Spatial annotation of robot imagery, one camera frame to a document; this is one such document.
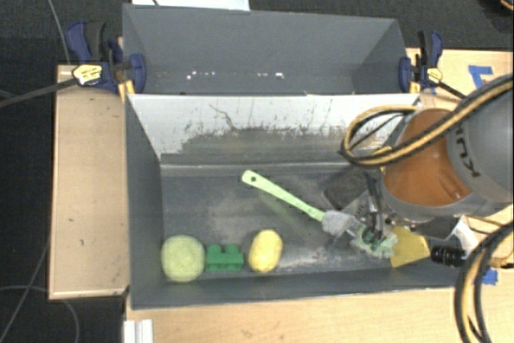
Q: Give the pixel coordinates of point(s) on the pale wood board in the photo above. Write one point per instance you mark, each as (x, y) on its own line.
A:
(90, 193)

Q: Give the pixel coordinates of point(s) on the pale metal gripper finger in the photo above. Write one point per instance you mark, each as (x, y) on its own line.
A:
(341, 216)
(335, 227)

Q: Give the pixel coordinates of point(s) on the green toy brick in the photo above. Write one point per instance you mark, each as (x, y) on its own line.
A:
(224, 258)

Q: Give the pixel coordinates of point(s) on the yellow toy potato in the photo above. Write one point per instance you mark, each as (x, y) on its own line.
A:
(265, 251)

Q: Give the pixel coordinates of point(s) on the pale green ball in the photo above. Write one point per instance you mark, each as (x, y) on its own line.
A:
(182, 258)

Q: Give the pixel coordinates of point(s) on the black cylinder on white bracket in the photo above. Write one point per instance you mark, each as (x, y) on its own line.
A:
(445, 255)

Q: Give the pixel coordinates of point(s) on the grey metal bin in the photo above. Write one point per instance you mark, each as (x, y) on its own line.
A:
(241, 48)

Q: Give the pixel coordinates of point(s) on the dark grey sponge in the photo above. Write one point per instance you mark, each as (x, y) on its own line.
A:
(345, 189)

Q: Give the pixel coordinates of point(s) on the yellow sponge wedge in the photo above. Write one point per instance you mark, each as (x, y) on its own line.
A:
(409, 250)

